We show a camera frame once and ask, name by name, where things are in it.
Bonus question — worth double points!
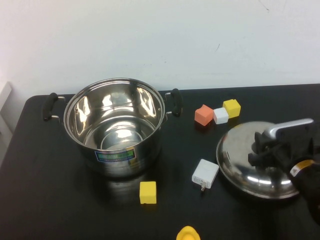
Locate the silver metal gripper bracket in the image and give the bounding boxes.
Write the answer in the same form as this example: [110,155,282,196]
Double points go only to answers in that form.
[264,118,315,139]

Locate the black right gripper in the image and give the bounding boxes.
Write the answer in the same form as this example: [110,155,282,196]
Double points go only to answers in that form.
[247,123,315,168]

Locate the stainless steel pot black handles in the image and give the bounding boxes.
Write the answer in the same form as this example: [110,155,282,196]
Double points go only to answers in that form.
[42,77,184,179]

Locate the yellow plastic toy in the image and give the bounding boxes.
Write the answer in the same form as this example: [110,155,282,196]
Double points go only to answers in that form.
[176,225,201,240]

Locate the white power adapter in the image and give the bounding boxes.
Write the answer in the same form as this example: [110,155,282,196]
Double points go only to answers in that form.
[191,158,220,193]

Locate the steel lid with black knob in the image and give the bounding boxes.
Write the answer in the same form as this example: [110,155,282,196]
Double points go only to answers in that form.
[215,120,301,200]

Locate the white foam cube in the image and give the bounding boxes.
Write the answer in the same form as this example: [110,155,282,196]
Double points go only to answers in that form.
[212,107,230,125]

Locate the orange foam cube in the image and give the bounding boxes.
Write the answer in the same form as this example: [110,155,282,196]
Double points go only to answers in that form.
[194,104,215,126]

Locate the yellow foam cube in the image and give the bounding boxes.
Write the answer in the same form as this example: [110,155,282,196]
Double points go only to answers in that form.
[139,181,158,205]
[222,99,242,119]

